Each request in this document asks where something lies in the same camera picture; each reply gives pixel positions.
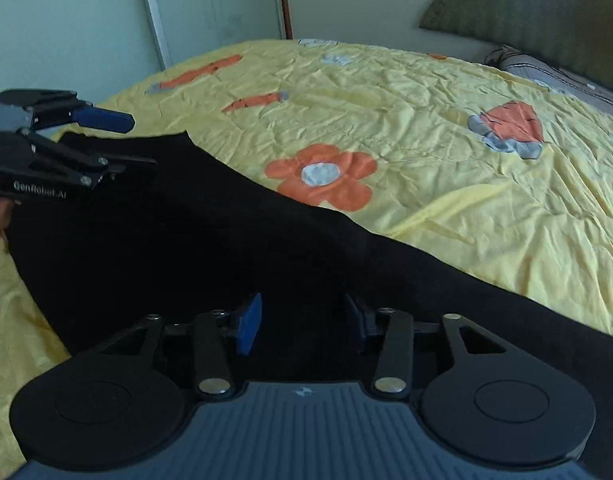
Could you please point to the yellow floral bedspread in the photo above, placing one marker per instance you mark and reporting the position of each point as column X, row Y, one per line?
column 436, row 185

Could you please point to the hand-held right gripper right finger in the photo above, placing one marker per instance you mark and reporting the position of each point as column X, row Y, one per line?
column 357, row 325

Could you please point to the black pants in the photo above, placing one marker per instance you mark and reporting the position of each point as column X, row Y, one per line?
column 186, row 240

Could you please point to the white wardrobe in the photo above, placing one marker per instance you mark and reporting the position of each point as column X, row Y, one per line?
column 86, row 20

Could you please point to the brown wooden trim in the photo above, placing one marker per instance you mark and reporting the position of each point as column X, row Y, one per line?
column 284, row 0

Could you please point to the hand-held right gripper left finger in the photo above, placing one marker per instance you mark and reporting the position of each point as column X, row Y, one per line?
column 250, row 325

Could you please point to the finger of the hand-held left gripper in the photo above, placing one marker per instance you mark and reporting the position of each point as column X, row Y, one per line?
column 86, row 162
column 106, row 119

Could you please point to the green padded headboard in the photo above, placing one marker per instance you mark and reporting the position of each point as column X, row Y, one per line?
column 536, row 10

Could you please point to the grey denim garment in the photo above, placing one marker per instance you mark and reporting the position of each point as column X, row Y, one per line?
column 551, row 77

